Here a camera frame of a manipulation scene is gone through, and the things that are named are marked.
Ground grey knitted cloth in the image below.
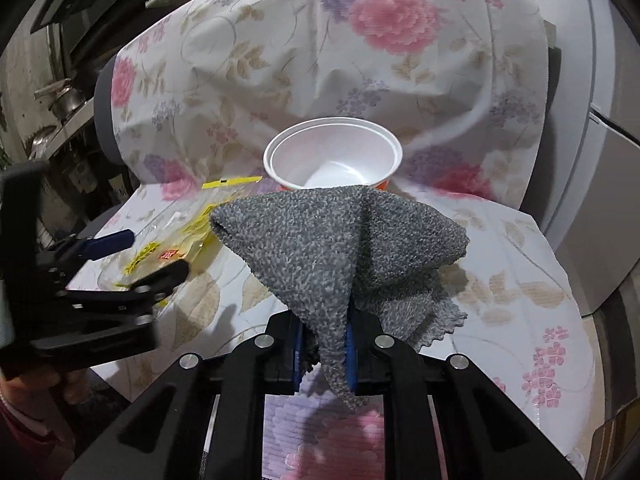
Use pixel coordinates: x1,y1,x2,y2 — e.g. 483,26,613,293
209,185,469,411

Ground floral tablecloth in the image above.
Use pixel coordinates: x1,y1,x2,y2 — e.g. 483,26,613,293
76,0,593,479

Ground metal pot on stove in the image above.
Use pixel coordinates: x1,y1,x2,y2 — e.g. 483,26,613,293
34,78,86,124

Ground white orange instant noodle bowl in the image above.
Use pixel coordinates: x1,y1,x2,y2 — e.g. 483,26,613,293
262,117,404,190

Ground person's hand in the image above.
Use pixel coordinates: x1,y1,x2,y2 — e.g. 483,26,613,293
1,367,89,417

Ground yellow noodle snack wrapper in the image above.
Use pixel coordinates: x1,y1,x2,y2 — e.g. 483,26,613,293
99,177,262,289

